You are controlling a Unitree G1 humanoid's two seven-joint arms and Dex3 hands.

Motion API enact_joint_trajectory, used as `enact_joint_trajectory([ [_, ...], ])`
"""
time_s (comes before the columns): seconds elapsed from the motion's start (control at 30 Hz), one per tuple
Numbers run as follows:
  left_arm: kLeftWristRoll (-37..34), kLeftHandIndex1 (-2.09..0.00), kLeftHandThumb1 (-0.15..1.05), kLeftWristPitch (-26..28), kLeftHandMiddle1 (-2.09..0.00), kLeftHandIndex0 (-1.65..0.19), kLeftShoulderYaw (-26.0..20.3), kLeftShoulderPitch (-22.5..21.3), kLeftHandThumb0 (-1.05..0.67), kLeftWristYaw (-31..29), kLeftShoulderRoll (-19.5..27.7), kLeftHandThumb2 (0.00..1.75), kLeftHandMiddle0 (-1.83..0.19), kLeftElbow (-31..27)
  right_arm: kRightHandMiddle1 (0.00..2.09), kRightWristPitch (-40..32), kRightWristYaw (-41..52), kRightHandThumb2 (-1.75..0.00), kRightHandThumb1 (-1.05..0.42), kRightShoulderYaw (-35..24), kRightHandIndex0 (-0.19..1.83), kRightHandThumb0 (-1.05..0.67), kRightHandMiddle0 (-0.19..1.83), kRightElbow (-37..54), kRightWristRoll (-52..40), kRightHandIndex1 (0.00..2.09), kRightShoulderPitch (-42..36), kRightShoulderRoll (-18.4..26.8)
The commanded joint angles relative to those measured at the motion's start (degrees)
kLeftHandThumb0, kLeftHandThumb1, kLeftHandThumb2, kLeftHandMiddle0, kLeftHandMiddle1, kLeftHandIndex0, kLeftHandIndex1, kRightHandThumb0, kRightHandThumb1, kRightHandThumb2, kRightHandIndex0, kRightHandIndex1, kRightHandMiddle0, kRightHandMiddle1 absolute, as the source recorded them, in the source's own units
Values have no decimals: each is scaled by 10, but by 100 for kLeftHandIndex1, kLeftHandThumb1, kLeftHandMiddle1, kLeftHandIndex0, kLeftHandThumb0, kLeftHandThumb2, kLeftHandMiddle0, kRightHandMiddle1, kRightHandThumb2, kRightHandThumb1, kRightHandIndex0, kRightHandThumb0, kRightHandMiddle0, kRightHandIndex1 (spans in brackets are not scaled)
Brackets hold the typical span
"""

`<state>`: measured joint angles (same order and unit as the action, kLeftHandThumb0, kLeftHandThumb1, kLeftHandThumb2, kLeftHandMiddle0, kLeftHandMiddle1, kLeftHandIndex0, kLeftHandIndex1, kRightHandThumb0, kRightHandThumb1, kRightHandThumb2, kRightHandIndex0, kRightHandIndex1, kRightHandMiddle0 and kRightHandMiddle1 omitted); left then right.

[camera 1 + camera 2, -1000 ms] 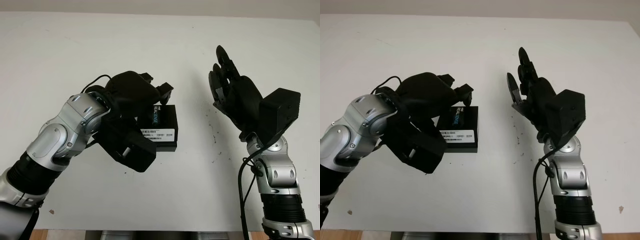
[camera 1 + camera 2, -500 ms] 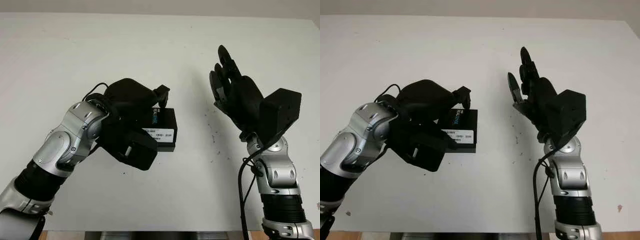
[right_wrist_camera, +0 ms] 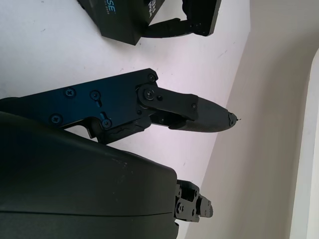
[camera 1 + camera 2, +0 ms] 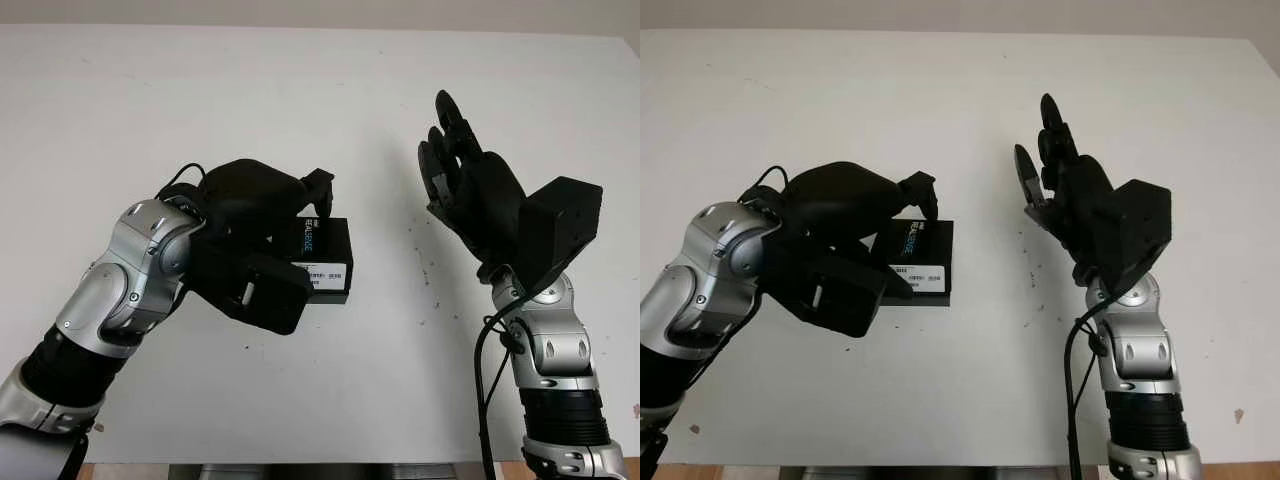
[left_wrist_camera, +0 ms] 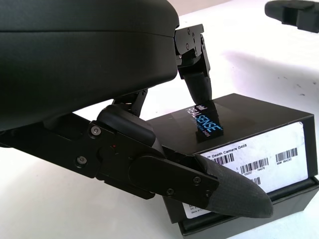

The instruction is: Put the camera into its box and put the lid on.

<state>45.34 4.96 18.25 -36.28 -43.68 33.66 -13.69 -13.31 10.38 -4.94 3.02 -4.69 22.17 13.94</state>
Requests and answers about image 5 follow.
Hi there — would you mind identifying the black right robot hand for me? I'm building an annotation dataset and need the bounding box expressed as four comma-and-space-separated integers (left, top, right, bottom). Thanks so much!
264, 0, 319, 33

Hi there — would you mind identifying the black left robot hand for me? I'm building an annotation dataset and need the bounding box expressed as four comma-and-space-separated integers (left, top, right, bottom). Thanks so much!
0, 0, 274, 219

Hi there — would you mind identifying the black RealSense box lid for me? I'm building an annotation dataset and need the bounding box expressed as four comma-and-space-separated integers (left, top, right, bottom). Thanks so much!
144, 93, 319, 225

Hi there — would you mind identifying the black camera box base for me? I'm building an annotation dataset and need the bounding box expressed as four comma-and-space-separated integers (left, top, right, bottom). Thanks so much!
179, 175, 319, 237

